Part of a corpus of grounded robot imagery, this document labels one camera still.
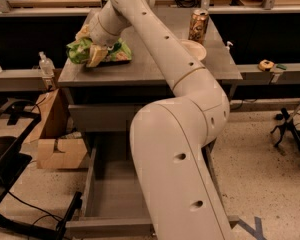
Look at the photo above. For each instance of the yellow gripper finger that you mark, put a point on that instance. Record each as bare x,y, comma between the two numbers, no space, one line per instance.
83,32
97,54

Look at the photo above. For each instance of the green rice chip bag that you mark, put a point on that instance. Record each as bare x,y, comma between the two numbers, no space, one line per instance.
78,52

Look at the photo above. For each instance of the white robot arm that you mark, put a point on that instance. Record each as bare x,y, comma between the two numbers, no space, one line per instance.
167,136

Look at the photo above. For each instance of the grey middle drawer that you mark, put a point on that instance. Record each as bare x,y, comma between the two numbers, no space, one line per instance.
103,117

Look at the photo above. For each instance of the open bottom drawer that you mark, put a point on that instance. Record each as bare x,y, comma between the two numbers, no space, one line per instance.
113,205

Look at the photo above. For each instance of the clear plastic bottle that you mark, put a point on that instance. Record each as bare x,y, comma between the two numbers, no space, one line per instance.
46,65

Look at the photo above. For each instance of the cardboard box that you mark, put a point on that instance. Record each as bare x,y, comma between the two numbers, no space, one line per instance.
58,146

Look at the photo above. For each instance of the white paper bowl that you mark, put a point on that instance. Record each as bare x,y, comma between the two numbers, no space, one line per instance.
196,49

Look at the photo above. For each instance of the gold drink can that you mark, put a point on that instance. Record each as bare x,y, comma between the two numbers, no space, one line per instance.
198,25

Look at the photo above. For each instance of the small white pump bottle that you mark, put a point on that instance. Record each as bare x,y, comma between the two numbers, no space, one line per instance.
229,45

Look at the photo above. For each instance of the black tripod stand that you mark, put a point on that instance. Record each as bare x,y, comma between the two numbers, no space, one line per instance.
288,125

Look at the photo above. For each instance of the black metal frame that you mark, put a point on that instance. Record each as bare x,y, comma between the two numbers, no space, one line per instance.
12,165

